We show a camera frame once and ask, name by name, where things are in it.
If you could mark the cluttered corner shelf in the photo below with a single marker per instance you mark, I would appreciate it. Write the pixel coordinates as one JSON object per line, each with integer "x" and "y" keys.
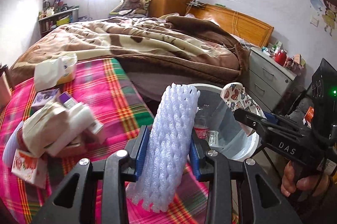
{"x": 56, "y": 17}

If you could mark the pink boxes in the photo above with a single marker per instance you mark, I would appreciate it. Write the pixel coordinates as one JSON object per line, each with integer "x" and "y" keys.
{"x": 296, "y": 61}

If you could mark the colourful printed paper cup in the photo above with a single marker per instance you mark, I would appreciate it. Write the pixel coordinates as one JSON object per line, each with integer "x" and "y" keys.
{"x": 234, "y": 95}

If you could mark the red cup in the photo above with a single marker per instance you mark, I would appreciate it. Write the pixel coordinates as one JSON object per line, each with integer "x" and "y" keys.
{"x": 280, "y": 58}

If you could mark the small white carton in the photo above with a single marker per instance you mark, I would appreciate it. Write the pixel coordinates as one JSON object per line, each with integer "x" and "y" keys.
{"x": 95, "y": 129}

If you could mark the brown teddy bear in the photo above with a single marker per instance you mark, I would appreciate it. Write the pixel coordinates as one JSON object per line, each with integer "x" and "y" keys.
{"x": 134, "y": 1}

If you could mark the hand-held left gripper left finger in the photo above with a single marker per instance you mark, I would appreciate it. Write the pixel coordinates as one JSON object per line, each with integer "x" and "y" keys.
{"x": 142, "y": 154}

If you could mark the clear bottle with red label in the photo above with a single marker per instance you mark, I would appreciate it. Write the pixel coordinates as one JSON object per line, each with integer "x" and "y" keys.
{"x": 203, "y": 132}

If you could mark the white trash bin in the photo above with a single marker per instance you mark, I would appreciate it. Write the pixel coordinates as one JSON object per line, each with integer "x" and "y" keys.
{"x": 253, "y": 146}

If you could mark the small purple box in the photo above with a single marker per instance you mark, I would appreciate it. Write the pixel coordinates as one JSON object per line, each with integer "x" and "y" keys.
{"x": 43, "y": 98}

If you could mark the pale lavender foam wrap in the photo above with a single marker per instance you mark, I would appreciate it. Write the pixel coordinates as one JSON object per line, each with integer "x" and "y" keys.
{"x": 10, "y": 147}

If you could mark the white and yellow tissue pack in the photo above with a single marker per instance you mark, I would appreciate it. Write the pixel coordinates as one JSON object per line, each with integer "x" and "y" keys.
{"x": 51, "y": 68}

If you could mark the green and white boxes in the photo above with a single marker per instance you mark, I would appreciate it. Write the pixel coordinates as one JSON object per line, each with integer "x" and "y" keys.
{"x": 271, "y": 48}

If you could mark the dark clothing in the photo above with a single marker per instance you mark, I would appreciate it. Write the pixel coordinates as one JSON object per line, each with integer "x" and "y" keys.
{"x": 300, "y": 105}

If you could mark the clear plastic bin liner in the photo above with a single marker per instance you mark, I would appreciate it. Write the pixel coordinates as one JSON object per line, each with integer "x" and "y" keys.
{"x": 223, "y": 129}

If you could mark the cartoon girl wall sticker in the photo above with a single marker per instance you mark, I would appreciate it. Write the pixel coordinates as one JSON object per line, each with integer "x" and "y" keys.
{"x": 328, "y": 13}

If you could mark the plaid bed sheet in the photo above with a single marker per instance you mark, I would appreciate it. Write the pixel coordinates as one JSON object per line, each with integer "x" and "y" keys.
{"x": 110, "y": 97}

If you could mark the person's right hand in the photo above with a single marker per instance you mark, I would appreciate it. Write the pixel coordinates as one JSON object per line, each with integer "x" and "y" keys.
{"x": 288, "y": 182}

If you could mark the white foam fruit net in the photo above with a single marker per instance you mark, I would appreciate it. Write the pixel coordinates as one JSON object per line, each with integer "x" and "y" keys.
{"x": 168, "y": 134}

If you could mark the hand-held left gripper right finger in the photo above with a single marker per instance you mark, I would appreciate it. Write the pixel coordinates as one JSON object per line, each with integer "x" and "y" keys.
{"x": 195, "y": 163}

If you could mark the wooden bed headboard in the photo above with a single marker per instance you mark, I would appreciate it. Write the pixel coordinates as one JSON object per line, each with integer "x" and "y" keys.
{"x": 244, "y": 22}

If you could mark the grey nightstand with drawers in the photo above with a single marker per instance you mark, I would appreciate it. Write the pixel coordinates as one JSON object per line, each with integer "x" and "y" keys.
{"x": 268, "y": 76}

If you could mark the brown patterned blanket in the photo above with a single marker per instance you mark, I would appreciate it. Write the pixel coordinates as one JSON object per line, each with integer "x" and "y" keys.
{"x": 137, "y": 39}

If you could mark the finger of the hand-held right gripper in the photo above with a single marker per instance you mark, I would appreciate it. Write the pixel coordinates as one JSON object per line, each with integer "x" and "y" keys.
{"x": 271, "y": 116}
{"x": 248, "y": 121}

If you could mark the cream paper bag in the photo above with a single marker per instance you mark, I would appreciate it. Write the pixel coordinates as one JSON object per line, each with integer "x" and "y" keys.
{"x": 44, "y": 124}

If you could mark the orange box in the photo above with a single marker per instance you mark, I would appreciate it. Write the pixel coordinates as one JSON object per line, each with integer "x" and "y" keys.
{"x": 308, "y": 116}

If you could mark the purple and grey long box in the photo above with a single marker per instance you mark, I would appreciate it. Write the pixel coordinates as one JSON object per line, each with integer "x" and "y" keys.
{"x": 68, "y": 100}

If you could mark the white box with red flowers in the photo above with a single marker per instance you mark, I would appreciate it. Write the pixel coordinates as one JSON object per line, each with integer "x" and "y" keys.
{"x": 27, "y": 168}

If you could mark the white paper box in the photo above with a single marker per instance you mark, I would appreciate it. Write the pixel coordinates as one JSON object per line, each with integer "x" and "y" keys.
{"x": 76, "y": 121}

